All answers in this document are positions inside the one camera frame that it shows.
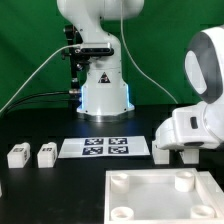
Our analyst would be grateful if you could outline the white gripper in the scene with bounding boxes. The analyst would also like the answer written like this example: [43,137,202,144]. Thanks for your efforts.
[155,102,224,150]

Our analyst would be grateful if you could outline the white square tabletop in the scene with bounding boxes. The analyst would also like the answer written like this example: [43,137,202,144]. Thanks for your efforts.
[104,168,224,224]

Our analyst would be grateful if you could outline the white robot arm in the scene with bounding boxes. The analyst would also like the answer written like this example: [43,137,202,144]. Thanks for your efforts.
[57,0,224,150]

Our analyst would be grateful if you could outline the white sheet with AprilTags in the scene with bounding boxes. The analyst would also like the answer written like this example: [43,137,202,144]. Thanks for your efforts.
[59,136,150,158]

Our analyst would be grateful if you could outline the silver camera on base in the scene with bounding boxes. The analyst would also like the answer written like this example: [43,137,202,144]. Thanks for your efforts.
[75,43,114,57]

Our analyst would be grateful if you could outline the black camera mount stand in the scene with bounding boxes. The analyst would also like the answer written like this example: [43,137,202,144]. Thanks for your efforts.
[61,25,88,112]

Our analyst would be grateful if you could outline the white cable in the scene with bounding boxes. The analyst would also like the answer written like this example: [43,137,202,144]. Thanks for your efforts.
[0,44,83,113]

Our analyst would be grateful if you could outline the black cable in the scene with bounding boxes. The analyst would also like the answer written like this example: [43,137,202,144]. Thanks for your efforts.
[0,90,81,118]

